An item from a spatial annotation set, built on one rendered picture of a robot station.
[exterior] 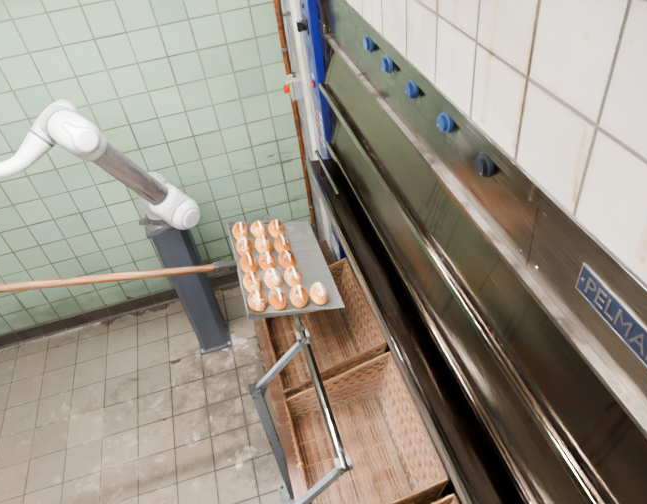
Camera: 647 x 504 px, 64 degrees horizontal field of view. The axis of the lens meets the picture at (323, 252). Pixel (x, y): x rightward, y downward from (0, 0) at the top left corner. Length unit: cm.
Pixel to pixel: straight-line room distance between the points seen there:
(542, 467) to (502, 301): 35
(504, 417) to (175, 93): 235
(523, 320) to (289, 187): 251
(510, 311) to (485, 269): 11
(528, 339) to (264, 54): 228
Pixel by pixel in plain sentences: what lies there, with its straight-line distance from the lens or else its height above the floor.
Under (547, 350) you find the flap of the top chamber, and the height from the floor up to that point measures 181.
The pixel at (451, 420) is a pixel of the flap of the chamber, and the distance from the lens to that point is 138.
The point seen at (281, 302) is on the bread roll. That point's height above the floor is 123.
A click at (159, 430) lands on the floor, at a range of 323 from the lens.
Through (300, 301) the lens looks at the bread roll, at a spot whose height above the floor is 121.
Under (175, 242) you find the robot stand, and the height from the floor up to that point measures 91.
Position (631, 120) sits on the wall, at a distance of 69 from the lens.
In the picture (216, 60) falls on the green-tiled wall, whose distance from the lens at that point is 296.
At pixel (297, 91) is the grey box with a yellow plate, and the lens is 270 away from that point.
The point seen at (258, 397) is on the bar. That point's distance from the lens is 204.
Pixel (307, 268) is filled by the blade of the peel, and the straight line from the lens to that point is 209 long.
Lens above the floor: 260
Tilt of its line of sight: 42 degrees down
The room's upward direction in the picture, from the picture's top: 9 degrees counter-clockwise
